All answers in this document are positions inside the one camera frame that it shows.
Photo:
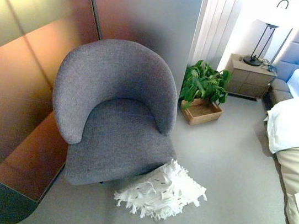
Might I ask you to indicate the white fluffy fringed cloth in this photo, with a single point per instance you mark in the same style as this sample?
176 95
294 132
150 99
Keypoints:
163 192

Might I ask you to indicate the grey fabric tub armchair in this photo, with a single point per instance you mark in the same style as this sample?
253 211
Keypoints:
124 130

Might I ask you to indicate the wooden woven planter basket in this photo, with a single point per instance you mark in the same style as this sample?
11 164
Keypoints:
203 114

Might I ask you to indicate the white duvet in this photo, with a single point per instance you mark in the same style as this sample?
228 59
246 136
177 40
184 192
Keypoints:
298 124

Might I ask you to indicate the brown glossy wooden cabinet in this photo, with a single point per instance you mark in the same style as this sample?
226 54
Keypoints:
18 76

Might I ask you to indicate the green leafy potted plant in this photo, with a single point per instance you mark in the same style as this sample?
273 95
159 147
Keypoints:
202 81

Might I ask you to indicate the beige bedside nightstand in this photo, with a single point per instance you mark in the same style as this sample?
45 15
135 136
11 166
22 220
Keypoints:
247 79

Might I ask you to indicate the black table lamp white shade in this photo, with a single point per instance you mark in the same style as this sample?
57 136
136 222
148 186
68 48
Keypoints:
262 41

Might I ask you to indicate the grey upholstered bed frame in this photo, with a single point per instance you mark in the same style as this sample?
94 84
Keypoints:
279 89

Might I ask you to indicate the black curved wall reading lamp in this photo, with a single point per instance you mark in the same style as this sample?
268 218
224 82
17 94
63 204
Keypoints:
284 1

